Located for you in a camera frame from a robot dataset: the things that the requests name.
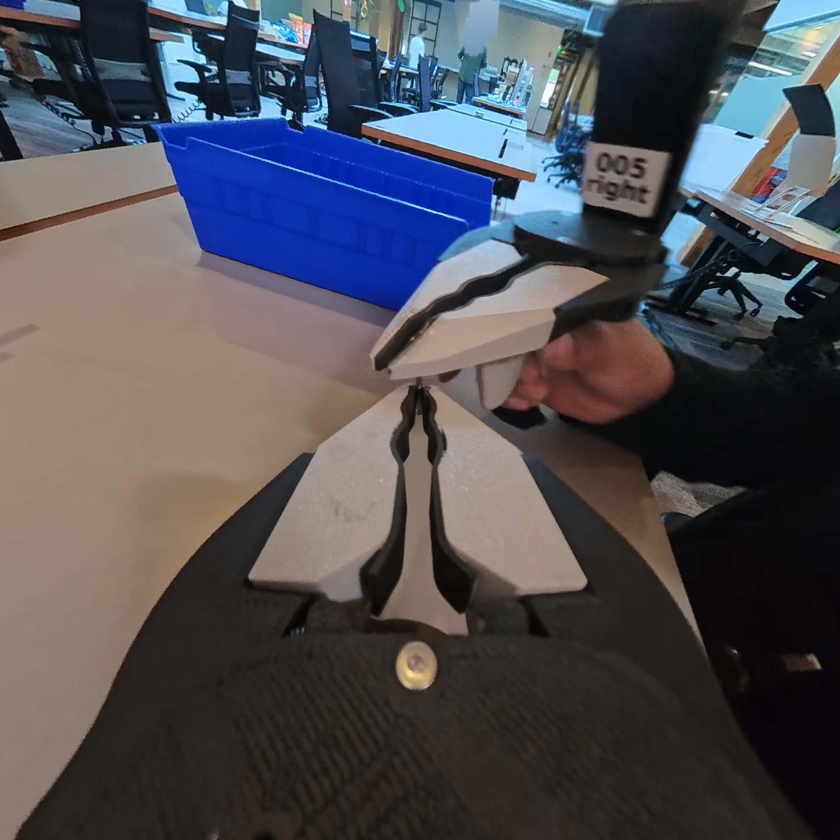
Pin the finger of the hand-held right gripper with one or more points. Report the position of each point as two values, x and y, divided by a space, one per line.
499 321
453 275

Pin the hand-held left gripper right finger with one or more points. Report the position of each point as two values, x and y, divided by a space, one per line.
505 512

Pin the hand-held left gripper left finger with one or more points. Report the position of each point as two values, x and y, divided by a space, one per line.
334 512

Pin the person's right forearm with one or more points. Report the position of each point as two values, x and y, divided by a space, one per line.
735 420

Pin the person's right hand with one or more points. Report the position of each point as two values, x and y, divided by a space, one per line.
604 374

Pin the wooden top desk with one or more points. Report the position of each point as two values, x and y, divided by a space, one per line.
453 138
781 226

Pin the blue plastic bin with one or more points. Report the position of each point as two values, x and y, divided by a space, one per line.
315 216

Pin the black office chair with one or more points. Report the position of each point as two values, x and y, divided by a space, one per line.
344 72
226 59
121 59

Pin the person's dark clothed body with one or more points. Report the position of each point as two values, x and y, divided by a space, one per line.
768 623

